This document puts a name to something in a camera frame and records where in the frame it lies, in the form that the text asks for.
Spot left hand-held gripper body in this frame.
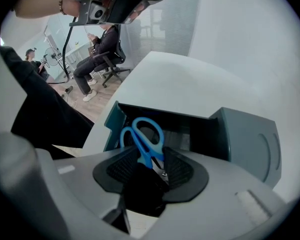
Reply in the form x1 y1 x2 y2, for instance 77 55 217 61
69 0 121 27

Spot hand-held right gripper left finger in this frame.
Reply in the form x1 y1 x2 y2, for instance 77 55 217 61
36 146 141 240

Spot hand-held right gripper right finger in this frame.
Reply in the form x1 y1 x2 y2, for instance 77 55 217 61
139 146 286 240

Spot blue-handled scissors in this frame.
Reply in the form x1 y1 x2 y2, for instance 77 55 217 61
119 116 171 185

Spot person's left forearm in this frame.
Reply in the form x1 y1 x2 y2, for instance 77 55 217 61
13 0 80 19

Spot glass partition with blinds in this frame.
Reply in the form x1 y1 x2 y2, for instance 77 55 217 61
119 0 203 68

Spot white desk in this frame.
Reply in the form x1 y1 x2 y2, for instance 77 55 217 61
64 41 97 75

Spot standing fan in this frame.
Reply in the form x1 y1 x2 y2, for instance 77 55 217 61
44 47 64 68

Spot black swivel chair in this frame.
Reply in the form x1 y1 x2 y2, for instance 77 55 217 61
93 25 131 89

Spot person's black printed t-shirt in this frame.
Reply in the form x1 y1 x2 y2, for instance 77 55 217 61
0 36 95 160

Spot small grey fisheye camera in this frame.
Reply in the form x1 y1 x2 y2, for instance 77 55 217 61
89 0 108 23

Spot beaded bracelet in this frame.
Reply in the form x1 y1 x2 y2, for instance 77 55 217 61
58 0 69 16

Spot black cable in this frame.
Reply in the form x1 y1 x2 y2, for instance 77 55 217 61
47 16 78 85

